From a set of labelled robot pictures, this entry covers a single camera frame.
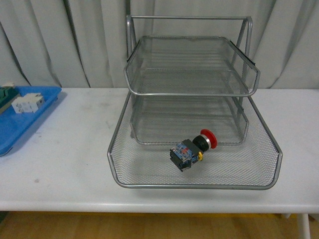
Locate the green and cream terminal block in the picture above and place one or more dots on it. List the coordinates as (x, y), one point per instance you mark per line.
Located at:
(8, 93)

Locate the silver mesh three-tier rack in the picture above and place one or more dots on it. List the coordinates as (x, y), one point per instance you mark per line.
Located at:
(179, 85)

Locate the white circuit breaker module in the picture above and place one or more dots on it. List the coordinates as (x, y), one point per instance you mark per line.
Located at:
(30, 103)

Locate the white curtain backdrop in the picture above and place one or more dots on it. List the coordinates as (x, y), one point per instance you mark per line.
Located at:
(82, 43)

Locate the white table leg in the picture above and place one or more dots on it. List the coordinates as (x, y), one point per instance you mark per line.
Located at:
(303, 226)

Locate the red emergency stop push button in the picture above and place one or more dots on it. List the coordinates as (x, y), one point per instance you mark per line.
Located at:
(188, 152)

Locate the blue plastic tray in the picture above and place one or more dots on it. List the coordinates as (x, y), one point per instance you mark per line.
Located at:
(13, 125)

